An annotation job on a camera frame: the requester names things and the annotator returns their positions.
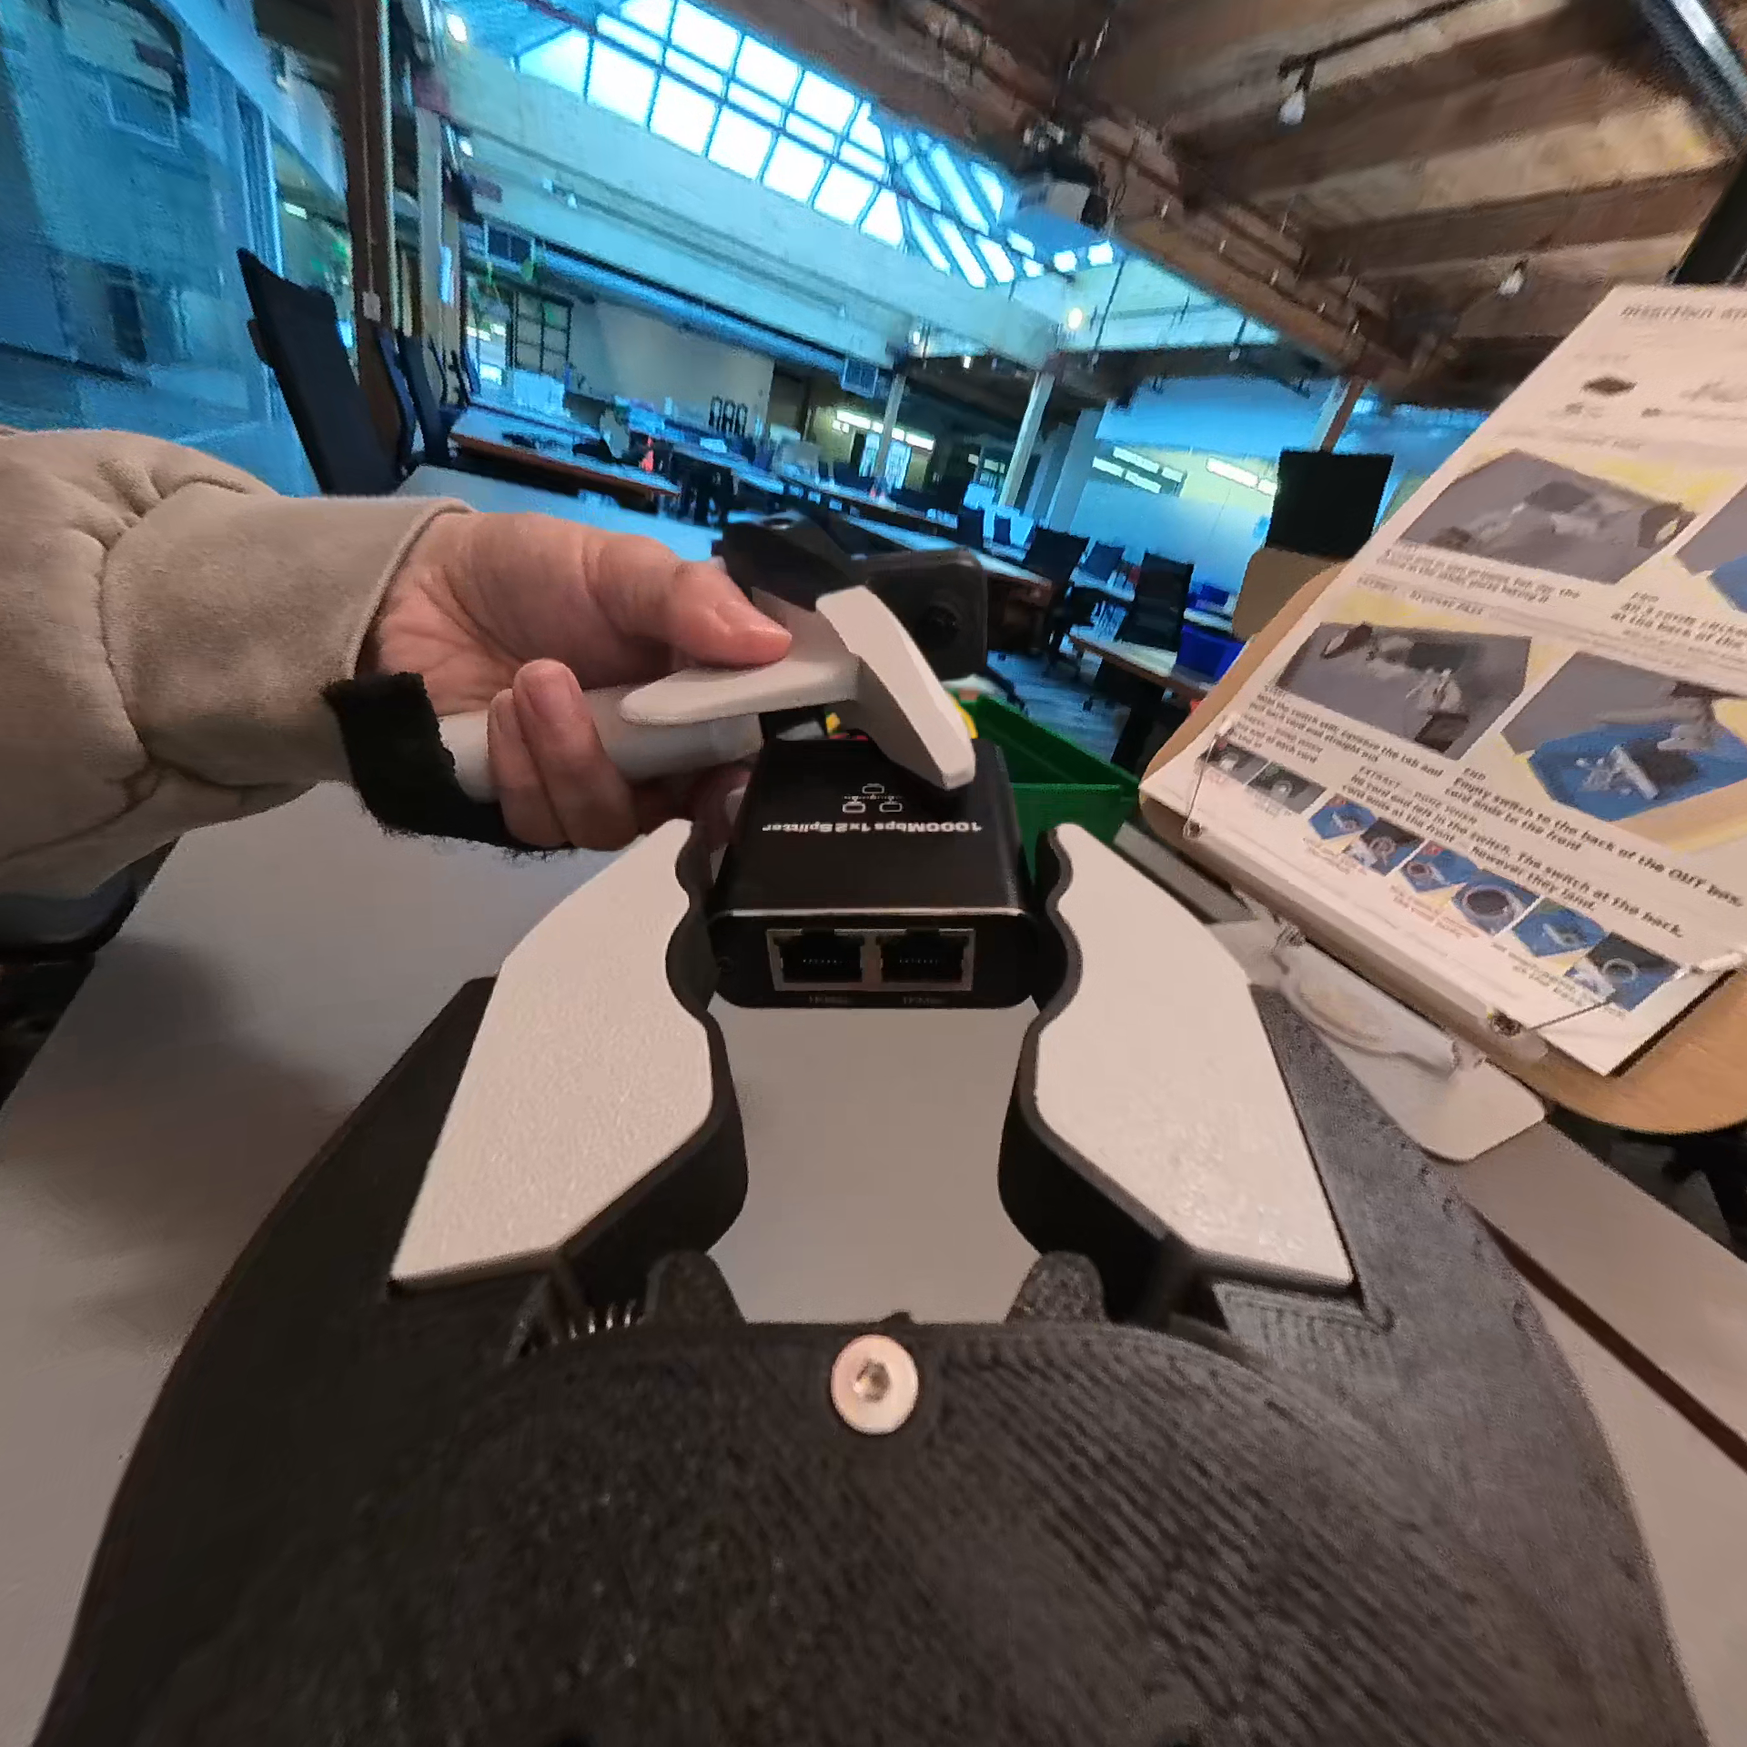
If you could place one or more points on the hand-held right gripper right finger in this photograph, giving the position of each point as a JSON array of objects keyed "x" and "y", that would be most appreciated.
[{"x": 1176, "y": 1105}]

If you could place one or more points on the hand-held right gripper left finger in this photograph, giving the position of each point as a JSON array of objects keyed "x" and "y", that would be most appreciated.
[{"x": 559, "y": 1091}]

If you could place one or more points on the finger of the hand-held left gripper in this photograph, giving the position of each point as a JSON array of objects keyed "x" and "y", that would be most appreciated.
[{"x": 886, "y": 668}]

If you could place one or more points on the black ethernet splitter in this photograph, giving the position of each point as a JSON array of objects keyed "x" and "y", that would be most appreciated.
[{"x": 876, "y": 858}]

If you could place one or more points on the green storage bin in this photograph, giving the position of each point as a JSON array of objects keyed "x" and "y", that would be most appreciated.
[{"x": 1066, "y": 785}]

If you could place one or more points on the person's left hand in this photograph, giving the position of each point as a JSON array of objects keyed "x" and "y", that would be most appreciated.
[{"x": 546, "y": 600}]

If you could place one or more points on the white board stand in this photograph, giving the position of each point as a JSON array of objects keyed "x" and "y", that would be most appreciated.
[{"x": 1449, "y": 1105}]

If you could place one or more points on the blue storage bin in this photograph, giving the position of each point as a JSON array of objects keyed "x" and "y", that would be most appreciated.
[{"x": 1207, "y": 641}]

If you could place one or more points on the white ceiling projector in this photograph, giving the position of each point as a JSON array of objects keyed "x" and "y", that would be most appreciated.
[{"x": 1059, "y": 206}]

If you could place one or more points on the black monitor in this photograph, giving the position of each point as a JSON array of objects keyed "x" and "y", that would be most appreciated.
[{"x": 1333, "y": 506}]

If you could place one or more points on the instruction sheet on clipboard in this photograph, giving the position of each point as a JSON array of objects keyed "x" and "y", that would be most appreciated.
[{"x": 1665, "y": 1078}]

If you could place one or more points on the printed instruction sheet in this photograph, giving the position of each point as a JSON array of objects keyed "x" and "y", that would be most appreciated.
[{"x": 1503, "y": 680}]

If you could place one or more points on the black office chair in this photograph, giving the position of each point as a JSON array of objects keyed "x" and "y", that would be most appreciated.
[{"x": 313, "y": 381}]

